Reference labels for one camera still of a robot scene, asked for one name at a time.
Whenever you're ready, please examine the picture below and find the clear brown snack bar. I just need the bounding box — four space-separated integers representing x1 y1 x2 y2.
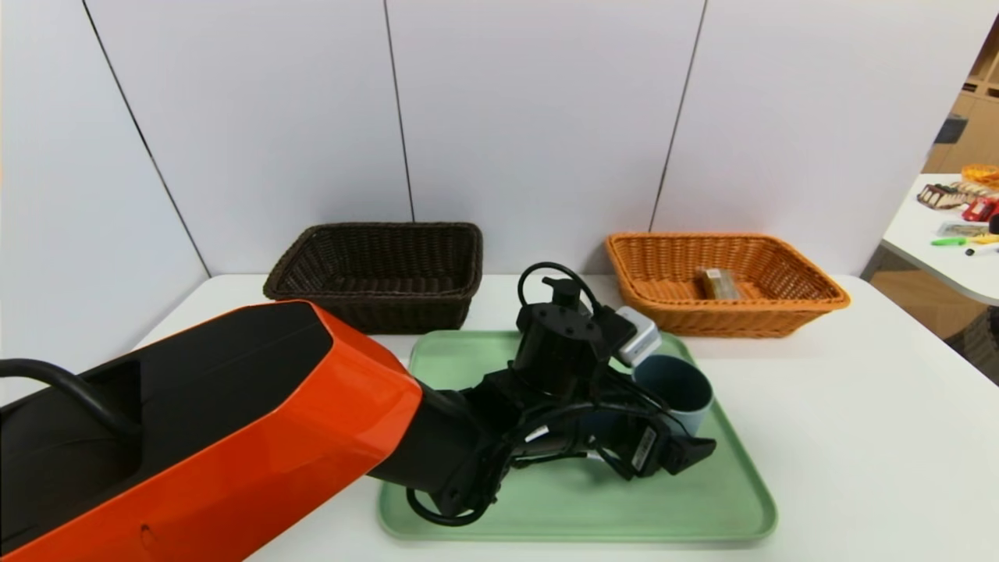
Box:
696 267 741 302

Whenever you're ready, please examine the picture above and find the dark grey woven object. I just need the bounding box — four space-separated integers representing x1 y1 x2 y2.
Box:
944 308 999 387

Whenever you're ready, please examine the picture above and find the light blue plastic cup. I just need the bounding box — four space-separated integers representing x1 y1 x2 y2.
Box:
631 355 715 439

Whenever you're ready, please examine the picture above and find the light wooden shelf unit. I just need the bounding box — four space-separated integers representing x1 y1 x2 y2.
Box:
925 16 999 176

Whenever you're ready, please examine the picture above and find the orange wicker basket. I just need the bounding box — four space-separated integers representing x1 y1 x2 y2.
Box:
606 232 851 339

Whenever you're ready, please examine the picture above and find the dark brown wicker basket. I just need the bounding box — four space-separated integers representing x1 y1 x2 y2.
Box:
263 222 483 335

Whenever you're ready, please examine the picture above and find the light green plastic tray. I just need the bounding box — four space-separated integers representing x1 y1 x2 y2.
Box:
379 330 779 543

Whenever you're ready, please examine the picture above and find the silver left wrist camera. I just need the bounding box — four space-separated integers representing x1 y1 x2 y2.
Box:
613 306 663 368

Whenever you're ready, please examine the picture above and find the white side table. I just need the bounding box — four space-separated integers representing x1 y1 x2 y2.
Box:
882 173 999 307

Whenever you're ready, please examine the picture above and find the brown and white cake pack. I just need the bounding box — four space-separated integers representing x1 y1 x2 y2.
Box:
917 183 978 210

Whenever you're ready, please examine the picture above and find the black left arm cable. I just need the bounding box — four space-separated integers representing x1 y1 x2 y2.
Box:
517 262 603 315

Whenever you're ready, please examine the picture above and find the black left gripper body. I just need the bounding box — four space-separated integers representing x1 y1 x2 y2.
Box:
578 412 672 481

